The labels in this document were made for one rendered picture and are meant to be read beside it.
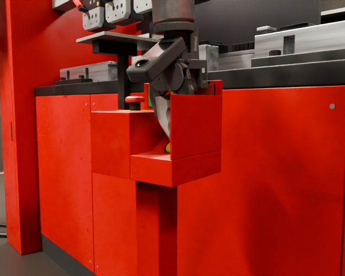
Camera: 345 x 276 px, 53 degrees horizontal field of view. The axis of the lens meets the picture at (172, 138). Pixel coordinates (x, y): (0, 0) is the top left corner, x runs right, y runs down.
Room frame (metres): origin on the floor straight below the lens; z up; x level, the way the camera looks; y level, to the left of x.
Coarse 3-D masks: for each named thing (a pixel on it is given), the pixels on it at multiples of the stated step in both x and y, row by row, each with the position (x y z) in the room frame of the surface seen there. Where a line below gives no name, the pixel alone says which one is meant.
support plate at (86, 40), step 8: (104, 32) 1.02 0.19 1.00; (112, 32) 1.03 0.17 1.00; (80, 40) 1.13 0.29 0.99; (88, 40) 1.11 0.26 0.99; (112, 40) 1.11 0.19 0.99; (120, 40) 1.11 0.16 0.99; (128, 40) 1.11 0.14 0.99; (136, 40) 1.11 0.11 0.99; (144, 40) 1.11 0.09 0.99; (152, 40) 1.13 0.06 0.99; (144, 48) 1.27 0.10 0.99
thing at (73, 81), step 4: (60, 80) 1.72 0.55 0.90; (64, 80) 1.68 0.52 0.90; (68, 80) 1.65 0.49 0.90; (72, 80) 1.62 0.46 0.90; (76, 80) 1.59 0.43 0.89; (80, 80) 1.55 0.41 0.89; (84, 80) 1.56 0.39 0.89; (88, 80) 1.57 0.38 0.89; (56, 84) 1.75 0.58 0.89; (60, 84) 1.72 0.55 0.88; (64, 84) 1.68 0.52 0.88
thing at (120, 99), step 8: (96, 40) 1.09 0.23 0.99; (104, 40) 1.10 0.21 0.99; (96, 48) 1.09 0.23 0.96; (104, 48) 1.09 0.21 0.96; (112, 48) 1.11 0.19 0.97; (120, 48) 1.13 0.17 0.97; (128, 48) 1.15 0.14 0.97; (136, 48) 1.17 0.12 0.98; (120, 56) 1.15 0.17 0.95; (128, 56) 1.15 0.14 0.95; (120, 64) 1.15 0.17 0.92; (128, 64) 1.15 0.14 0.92; (120, 72) 1.15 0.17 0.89; (120, 80) 1.15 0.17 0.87; (128, 80) 1.15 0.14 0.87; (120, 88) 1.16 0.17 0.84; (128, 88) 1.15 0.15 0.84; (120, 96) 1.16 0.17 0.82; (120, 104) 1.16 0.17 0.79; (128, 104) 1.15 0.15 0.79
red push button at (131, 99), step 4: (128, 96) 0.69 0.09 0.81; (132, 96) 0.68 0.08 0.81; (136, 96) 0.68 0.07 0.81; (140, 96) 0.69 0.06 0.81; (128, 100) 0.68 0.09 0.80; (132, 100) 0.68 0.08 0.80; (136, 100) 0.68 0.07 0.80; (140, 100) 0.68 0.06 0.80; (144, 100) 0.69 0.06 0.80; (132, 104) 0.68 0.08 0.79; (136, 104) 0.68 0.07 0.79; (140, 104) 0.69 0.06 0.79; (132, 108) 0.68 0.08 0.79; (136, 108) 0.68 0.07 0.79; (140, 108) 0.69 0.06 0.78
